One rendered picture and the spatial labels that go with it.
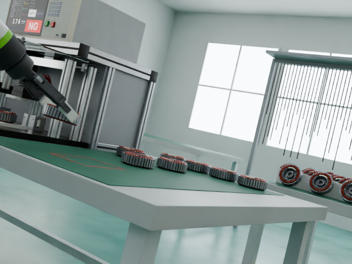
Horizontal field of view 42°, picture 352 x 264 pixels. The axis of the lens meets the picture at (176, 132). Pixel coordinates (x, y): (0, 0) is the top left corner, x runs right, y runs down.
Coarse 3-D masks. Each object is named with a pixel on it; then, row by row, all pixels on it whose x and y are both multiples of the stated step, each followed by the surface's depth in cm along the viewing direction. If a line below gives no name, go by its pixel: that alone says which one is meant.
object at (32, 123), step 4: (24, 116) 177; (32, 116) 174; (36, 116) 174; (24, 120) 177; (32, 120) 174; (36, 120) 174; (44, 120) 177; (24, 124) 177; (28, 124) 175; (32, 124) 174; (36, 124) 174; (40, 124) 176; (44, 124) 177; (28, 128) 175; (32, 128) 173; (36, 128) 175; (40, 128) 176
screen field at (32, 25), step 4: (28, 20) 186; (32, 20) 184; (36, 20) 183; (40, 20) 181; (28, 24) 186; (32, 24) 184; (36, 24) 182; (40, 24) 181; (28, 28) 185; (32, 28) 183; (36, 28) 182; (40, 28) 180
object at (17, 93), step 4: (16, 88) 170; (20, 88) 169; (24, 88) 168; (12, 92) 171; (16, 92) 170; (20, 92) 168; (24, 92) 168; (8, 96) 168; (12, 96) 167; (16, 96) 166; (20, 96) 168; (24, 96) 168; (28, 96) 170; (24, 100) 169; (36, 100) 172; (40, 104) 176; (32, 108) 178; (36, 108) 177; (40, 108) 176; (32, 112) 178; (36, 112) 177; (40, 112) 176
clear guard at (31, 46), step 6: (24, 42) 145; (30, 42) 147; (30, 48) 165; (36, 48) 160; (42, 48) 156; (48, 48) 153; (42, 54) 178; (48, 54) 172; (54, 54) 167; (60, 54) 162; (66, 54) 159; (78, 60) 168; (84, 60) 166
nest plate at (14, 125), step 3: (0, 123) 158; (3, 123) 159; (6, 123) 160; (9, 123) 163; (12, 123) 167; (15, 123) 171; (6, 126) 160; (9, 126) 161; (12, 126) 162; (15, 126) 163; (18, 126) 164; (21, 126) 165; (24, 126) 166; (24, 129) 166; (27, 129) 167
